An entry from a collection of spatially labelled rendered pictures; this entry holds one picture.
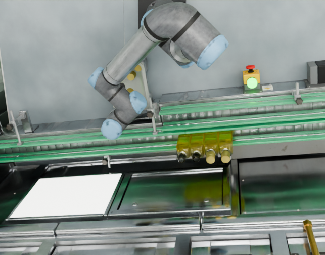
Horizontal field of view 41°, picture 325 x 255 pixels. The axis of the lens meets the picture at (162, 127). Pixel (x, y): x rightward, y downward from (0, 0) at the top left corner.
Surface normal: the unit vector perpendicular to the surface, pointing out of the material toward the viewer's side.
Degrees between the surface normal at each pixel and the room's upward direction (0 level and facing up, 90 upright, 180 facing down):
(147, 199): 90
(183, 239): 90
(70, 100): 0
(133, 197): 90
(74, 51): 0
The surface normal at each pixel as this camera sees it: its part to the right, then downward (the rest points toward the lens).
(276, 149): -0.14, 0.40
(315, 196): -0.15, -0.91
